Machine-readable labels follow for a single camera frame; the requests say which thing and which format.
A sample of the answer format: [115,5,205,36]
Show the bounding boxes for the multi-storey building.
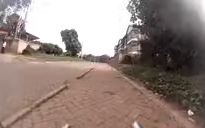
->
[113,24,151,65]

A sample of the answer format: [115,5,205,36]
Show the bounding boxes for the pale kerb beside verge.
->
[109,65,198,128]

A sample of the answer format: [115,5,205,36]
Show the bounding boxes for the grass strip beyond road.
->
[16,53,86,63]

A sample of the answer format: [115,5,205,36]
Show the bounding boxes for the red brick path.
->
[9,63,204,128]

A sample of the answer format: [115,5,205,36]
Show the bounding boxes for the large dark tree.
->
[59,28,83,57]

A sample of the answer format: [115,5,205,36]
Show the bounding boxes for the concrete kerb beside road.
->
[1,67,94,128]

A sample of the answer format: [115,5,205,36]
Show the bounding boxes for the dense dark trees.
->
[126,0,205,76]

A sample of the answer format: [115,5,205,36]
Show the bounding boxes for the grey-brown paved road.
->
[0,53,94,128]

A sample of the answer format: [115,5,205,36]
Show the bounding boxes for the distant row of trees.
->
[82,53,111,64]

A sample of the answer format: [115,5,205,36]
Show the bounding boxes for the weedy grass verge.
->
[118,63,205,128]

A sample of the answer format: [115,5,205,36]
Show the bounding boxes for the dark bushes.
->
[21,42,64,57]

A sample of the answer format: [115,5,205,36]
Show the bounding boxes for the low building with wall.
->
[0,13,43,55]

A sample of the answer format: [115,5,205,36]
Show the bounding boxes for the tall trees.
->
[0,0,33,29]

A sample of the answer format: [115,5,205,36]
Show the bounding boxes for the white litter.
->
[187,109,195,117]

